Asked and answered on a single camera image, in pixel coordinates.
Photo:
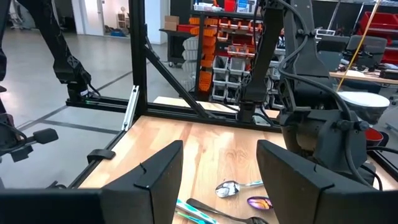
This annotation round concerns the black cart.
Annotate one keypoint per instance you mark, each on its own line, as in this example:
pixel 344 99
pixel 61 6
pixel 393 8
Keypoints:
pixel 174 46

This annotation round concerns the black aluminium table frame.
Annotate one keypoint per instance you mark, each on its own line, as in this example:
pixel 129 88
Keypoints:
pixel 138 62

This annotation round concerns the white door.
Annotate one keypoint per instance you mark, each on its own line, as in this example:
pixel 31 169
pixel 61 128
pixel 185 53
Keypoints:
pixel 90 18

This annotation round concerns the red bowl black exterior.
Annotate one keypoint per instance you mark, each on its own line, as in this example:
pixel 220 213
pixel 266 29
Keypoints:
pixel 373 137

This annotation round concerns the black plastic frame clip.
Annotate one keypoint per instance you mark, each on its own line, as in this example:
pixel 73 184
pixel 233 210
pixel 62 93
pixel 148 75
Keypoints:
pixel 101 154

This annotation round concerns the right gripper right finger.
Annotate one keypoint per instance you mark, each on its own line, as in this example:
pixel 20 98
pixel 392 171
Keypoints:
pixel 326 205

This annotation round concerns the dark grey metal spoon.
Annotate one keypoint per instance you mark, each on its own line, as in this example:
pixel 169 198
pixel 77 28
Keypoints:
pixel 258 221

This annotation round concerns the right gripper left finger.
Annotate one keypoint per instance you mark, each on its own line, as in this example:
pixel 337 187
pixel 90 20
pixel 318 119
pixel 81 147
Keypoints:
pixel 109 208

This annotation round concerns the cardboard box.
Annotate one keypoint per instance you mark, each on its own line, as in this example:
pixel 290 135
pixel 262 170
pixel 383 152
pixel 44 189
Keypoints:
pixel 171 23

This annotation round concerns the iridescent rainbow metal spoon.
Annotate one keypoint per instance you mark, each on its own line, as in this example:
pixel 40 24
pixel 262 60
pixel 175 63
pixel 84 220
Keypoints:
pixel 186 217
pixel 259 203

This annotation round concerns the shelving with orange bins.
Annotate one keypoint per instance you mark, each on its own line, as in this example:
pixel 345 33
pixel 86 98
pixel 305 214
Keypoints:
pixel 208 40

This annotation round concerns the grey office chair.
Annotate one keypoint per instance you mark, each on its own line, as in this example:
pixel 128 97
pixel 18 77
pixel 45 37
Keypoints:
pixel 367 46

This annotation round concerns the white trash can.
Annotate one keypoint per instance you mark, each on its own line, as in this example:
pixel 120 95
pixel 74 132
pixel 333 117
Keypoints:
pixel 363 101

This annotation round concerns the red storage bins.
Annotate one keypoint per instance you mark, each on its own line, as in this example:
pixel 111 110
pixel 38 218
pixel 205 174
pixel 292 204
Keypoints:
pixel 379 21

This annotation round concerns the wooden desk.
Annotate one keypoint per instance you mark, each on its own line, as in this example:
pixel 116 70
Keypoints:
pixel 357 76

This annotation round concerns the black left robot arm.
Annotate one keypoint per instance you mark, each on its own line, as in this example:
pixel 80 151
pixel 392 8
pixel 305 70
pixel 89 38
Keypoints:
pixel 264 62

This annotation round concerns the silver aluminium extrusion bar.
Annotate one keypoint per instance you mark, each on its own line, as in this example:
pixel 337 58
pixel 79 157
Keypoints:
pixel 130 109

